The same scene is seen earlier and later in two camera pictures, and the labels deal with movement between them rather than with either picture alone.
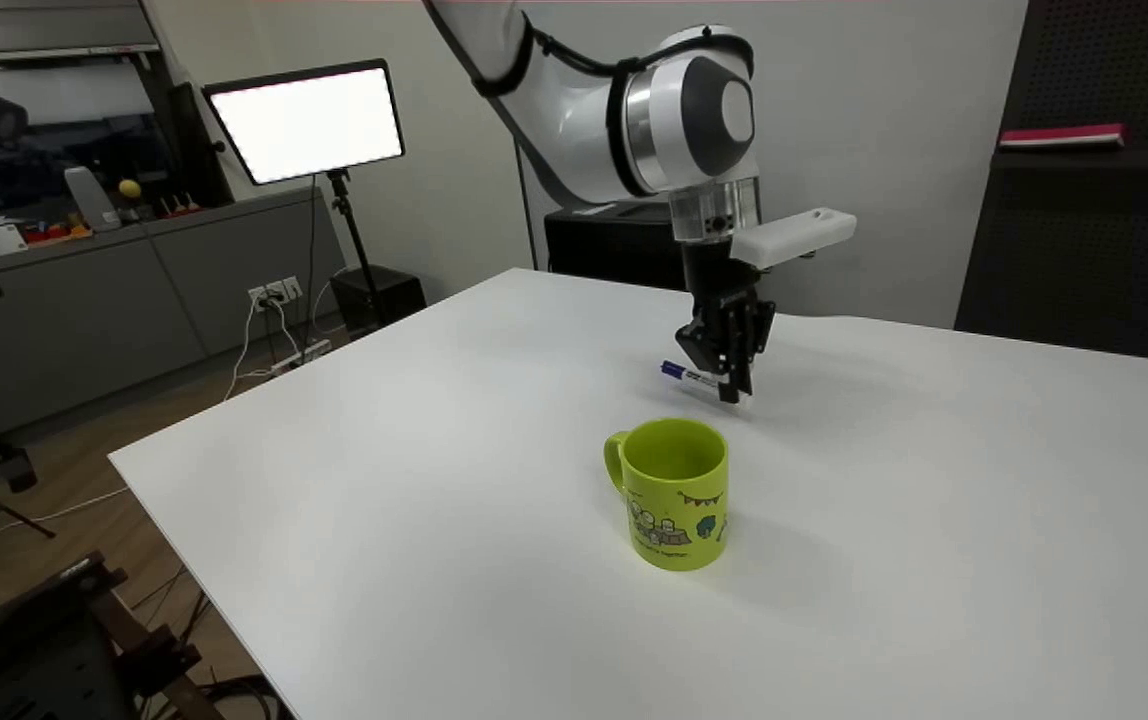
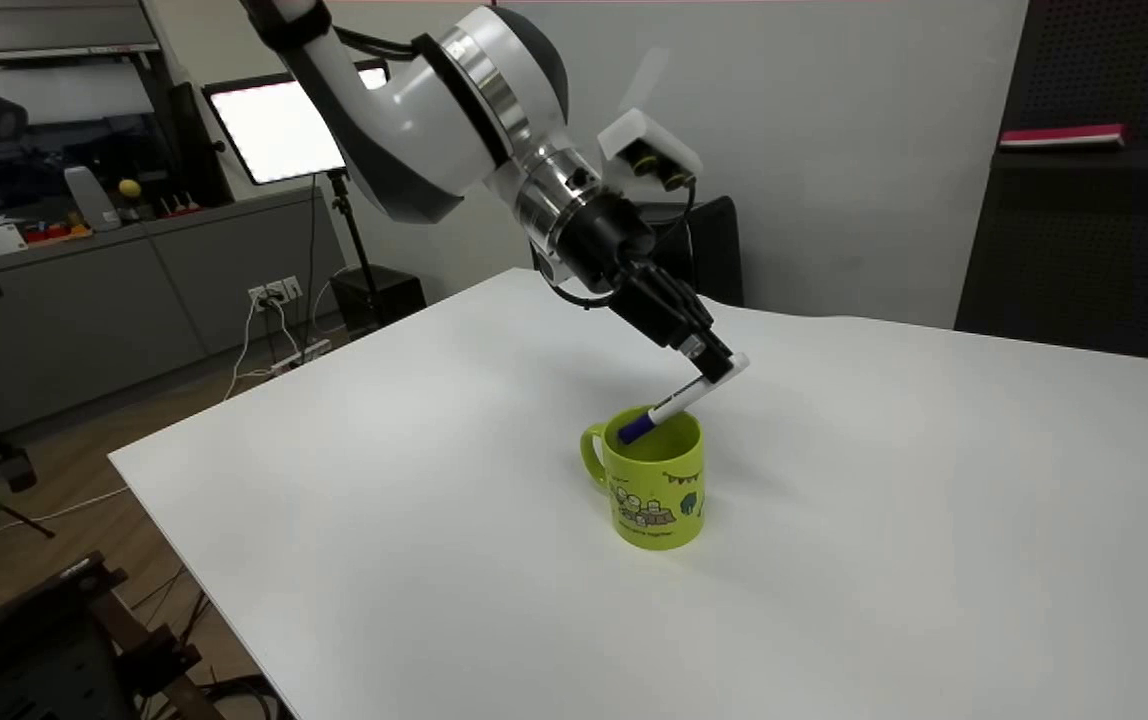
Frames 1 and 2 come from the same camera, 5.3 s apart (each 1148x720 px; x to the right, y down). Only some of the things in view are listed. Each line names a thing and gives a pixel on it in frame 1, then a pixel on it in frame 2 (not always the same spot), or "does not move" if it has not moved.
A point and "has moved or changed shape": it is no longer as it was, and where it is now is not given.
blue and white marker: (687, 375) to (663, 409)
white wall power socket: (273, 295) does not move
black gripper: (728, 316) to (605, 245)
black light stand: (355, 236) does not move
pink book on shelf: (1061, 135) does not move
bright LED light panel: (311, 125) does not move
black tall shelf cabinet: (1100, 214) does not move
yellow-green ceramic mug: (673, 487) has moved or changed shape
